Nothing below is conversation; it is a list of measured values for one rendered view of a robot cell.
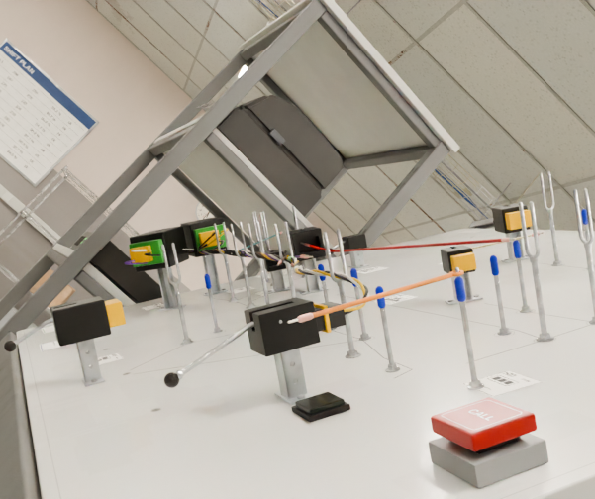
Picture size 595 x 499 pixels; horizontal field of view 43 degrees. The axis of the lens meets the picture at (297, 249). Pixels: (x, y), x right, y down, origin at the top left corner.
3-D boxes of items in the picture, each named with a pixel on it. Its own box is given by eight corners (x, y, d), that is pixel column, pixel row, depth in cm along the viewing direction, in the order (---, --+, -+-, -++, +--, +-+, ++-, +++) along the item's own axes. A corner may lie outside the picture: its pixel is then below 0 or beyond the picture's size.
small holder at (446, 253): (466, 289, 108) (458, 240, 108) (485, 300, 99) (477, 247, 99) (435, 295, 108) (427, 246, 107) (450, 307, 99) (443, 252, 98)
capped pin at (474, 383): (463, 389, 66) (445, 268, 65) (472, 383, 67) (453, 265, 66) (478, 390, 65) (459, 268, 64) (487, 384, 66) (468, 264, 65)
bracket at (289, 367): (274, 395, 74) (265, 346, 74) (296, 388, 75) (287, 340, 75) (292, 405, 70) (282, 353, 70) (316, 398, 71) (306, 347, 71)
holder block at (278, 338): (250, 350, 73) (243, 310, 73) (303, 336, 75) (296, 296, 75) (266, 357, 69) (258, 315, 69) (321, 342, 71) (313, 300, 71)
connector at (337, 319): (290, 331, 74) (287, 311, 74) (334, 320, 76) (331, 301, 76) (303, 335, 71) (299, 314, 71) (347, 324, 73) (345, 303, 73)
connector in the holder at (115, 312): (105, 323, 96) (101, 301, 96) (121, 320, 97) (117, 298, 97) (110, 328, 92) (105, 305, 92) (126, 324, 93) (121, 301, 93)
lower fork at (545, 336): (558, 339, 76) (539, 199, 75) (545, 343, 76) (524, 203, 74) (545, 336, 78) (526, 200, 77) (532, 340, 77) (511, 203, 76)
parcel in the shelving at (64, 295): (27, 289, 717) (49, 266, 723) (31, 290, 756) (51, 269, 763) (53, 312, 721) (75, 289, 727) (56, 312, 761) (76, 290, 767)
